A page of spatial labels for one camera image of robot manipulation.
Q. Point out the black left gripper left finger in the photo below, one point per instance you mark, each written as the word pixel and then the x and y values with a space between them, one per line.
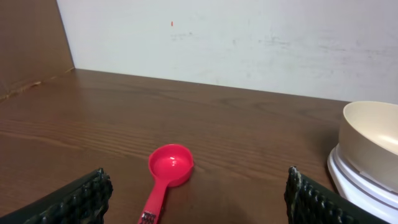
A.
pixel 83 201

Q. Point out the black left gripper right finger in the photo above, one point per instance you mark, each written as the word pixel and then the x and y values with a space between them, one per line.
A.
pixel 308 202

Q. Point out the red plastic measuring scoop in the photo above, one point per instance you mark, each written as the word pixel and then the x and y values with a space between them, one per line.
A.
pixel 170 165

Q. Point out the white digital kitchen scale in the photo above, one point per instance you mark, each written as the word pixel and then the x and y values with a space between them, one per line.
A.
pixel 360 190

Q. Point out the cream plastic bowl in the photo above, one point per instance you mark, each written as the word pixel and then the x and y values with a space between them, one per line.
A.
pixel 368 140

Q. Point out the brown cardboard side panel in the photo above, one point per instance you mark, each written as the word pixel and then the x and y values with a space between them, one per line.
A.
pixel 34 44

